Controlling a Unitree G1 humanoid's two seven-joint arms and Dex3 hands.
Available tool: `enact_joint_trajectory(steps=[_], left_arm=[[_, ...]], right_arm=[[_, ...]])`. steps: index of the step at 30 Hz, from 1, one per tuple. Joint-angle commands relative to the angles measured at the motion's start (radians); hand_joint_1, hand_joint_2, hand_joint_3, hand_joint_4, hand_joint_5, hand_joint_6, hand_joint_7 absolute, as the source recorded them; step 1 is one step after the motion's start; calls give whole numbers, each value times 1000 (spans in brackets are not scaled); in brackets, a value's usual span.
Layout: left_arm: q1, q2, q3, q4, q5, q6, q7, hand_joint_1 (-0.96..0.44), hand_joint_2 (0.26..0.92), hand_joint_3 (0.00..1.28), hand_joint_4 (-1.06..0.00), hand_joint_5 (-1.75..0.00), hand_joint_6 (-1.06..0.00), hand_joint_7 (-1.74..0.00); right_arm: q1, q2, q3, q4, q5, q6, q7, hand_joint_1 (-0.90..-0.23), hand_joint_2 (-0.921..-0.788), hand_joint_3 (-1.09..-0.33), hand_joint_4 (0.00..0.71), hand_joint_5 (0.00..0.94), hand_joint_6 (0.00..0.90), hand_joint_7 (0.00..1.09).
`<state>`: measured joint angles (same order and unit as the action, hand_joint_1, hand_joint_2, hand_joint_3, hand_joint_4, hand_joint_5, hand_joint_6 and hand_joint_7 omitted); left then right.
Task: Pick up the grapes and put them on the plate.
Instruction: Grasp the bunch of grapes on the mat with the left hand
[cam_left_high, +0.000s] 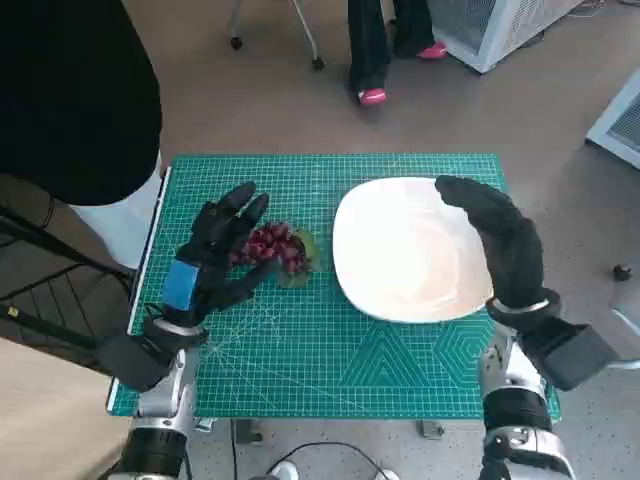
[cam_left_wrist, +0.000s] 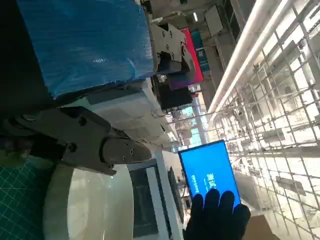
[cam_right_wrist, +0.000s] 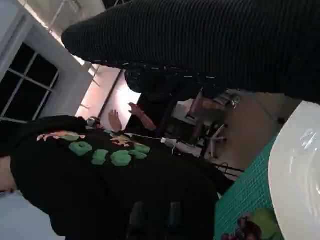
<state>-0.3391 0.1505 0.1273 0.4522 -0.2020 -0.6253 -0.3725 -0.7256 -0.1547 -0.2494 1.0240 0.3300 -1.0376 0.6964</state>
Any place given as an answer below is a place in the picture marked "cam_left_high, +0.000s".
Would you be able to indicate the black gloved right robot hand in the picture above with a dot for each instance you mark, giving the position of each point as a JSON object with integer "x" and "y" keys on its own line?
{"x": 515, "y": 250}

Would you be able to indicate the red toy grapes with leaf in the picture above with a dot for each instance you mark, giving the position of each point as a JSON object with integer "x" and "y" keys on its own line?
{"x": 270, "y": 240}

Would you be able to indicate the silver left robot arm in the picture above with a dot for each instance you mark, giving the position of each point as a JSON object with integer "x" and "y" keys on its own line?
{"x": 165, "y": 395}

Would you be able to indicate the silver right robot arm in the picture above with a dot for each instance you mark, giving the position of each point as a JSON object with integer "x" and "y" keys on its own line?
{"x": 520, "y": 410}

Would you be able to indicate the white square plate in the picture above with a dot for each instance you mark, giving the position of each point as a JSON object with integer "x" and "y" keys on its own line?
{"x": 400, "y": 250}

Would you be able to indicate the black caster wheel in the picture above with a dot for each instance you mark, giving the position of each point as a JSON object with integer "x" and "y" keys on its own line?
{"x": 622, "y": 271}

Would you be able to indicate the white mesh cabinet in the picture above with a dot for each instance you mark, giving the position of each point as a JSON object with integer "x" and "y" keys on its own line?
{"x": 500, "y": 30}
{"x": 620, "y": 120}

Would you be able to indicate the green cutting mat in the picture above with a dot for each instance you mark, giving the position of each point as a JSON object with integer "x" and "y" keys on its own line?
{"x": 300, "y": 350}

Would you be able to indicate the person in pink shoes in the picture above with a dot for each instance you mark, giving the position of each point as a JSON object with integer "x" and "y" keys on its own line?
{"x": 370, "y": 40}

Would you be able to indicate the white rounded object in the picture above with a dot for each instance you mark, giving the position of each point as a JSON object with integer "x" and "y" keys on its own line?
{"x": 387, "y": 474}
{"x": 285, "y": 471}

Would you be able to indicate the grey rolling chair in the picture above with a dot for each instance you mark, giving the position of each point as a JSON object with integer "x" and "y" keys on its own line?
{"x": 317, "y": 63}

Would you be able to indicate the person in black top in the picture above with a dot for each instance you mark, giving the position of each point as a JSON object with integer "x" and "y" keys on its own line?
{"x": 75, "y": 100}

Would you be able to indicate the black tripod stand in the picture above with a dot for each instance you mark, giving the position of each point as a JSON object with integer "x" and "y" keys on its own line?
{"x": 13, "y": 312}

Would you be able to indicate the beige wooden desk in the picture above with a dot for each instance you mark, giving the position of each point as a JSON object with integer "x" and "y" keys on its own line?
{"x": 40, "y": 425}

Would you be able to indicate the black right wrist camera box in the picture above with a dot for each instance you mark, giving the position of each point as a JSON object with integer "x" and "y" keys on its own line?
{"x": 570, "y": 355}

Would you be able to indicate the grey metal table bracket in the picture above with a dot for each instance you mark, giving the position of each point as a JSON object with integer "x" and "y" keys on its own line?
{"x": 245, "y": 431}
{"x": 431, "y": 430}

